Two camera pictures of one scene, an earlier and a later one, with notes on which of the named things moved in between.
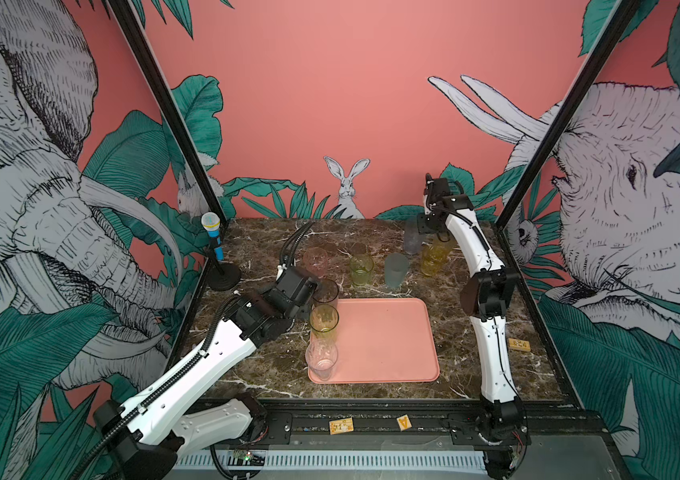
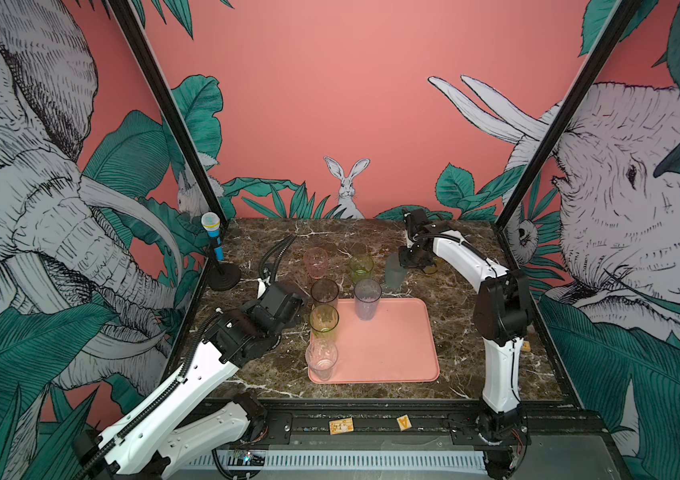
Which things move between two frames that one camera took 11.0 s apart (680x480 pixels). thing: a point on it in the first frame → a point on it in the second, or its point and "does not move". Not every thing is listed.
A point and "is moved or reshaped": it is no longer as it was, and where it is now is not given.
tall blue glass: (412, 236) is moved or reshaped
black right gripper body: (429, 223) → (413, 258)
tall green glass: (324, 319) does not move
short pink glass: (315, 261) does not move
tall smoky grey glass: (326, 291) does not move
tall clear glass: (321, 357) does not move
